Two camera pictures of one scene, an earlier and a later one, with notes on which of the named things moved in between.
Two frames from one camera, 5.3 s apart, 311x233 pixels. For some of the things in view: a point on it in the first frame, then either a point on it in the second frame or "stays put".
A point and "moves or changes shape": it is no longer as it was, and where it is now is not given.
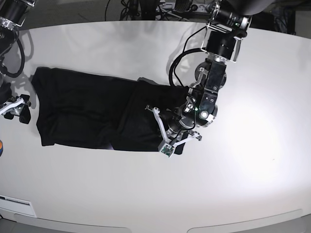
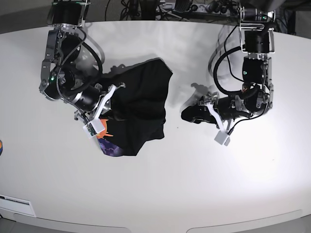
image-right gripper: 171,137 to 226,109
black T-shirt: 80,109 moves or changes shape
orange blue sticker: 1,147 stays put
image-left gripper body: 13,107 to 103,107
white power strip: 198,7 stays put
